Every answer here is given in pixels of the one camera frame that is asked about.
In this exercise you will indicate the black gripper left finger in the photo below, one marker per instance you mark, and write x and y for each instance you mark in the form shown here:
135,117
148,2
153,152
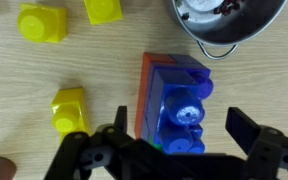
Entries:
121,120

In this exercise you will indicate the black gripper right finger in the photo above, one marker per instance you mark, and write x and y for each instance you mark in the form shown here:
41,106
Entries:
241,128

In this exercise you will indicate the blue lego block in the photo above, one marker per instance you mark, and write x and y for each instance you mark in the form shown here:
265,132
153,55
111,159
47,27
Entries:
173,109

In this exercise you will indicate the green lego block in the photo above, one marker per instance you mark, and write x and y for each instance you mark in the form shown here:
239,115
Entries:
156,146

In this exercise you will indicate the yellow lego block right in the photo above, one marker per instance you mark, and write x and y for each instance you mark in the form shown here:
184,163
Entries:
70,112

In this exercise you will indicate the yellow lego block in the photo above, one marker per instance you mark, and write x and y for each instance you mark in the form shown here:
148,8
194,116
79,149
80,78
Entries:
43,23
70,112

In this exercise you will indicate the red lego base block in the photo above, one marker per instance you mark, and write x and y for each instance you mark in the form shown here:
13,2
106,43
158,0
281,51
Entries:
147,59

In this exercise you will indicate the yellow lego block left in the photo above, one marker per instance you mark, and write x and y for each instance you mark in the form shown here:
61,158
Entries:
43,23

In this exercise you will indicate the steel pot with handles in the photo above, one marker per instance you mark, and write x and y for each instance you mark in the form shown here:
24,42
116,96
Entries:
219,26

